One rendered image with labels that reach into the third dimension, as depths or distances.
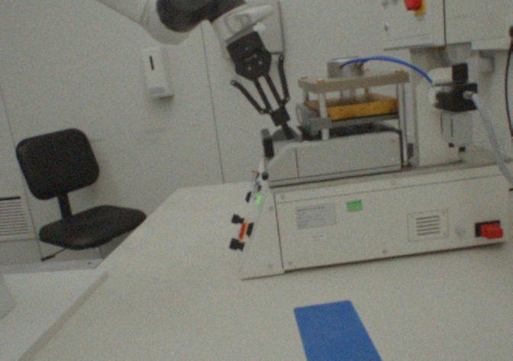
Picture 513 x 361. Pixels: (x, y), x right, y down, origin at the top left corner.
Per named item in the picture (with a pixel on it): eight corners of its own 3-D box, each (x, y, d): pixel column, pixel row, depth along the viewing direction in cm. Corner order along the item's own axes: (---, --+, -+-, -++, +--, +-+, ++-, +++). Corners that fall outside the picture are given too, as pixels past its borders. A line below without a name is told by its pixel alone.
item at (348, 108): (375, 108, 112) (372, 69, 110) (406, 119, 91) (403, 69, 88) (304, 117, 112) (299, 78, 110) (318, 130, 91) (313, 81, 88)
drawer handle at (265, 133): (270, 144, 111) (268, 127, 110) (274, 156, 96) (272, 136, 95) (262, 145, 111) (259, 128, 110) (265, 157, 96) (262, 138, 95)
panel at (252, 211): (240, 224, 123) (262, 158, 119) (239, 275, 94) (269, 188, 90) (233, 223, 123) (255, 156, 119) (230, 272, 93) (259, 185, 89)
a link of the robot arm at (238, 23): (211, 25, 101) (223, 48, 103) (207, 20, 89) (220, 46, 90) (262, -2, 100) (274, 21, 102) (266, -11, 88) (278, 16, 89)
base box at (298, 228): (439, 198, 125) (437, 135, 121) (519, 253, 88) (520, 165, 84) (240, 224, 125) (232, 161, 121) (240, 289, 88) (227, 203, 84)
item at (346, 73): (398, 104, 115) (395, 50, 112) (453, 118, 85) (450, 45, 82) (301, 116, 115) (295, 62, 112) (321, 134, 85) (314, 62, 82)
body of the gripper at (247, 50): (258, 29, 101) (277, 68, 103) (224, 47, 102) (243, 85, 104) (259, 27, 94) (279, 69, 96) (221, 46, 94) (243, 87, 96)
